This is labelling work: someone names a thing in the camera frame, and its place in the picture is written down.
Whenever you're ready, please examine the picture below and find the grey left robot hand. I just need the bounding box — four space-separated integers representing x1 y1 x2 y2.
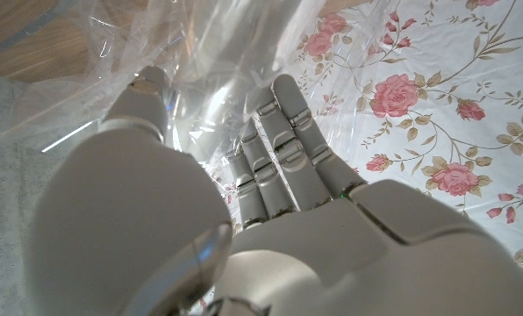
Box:
23 64 523 316

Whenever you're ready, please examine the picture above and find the transparent cling film sheet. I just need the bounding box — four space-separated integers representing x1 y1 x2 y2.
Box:
2 0 403 176

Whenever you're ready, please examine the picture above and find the floral print curtain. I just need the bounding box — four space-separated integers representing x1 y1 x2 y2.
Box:
199 0 523 282

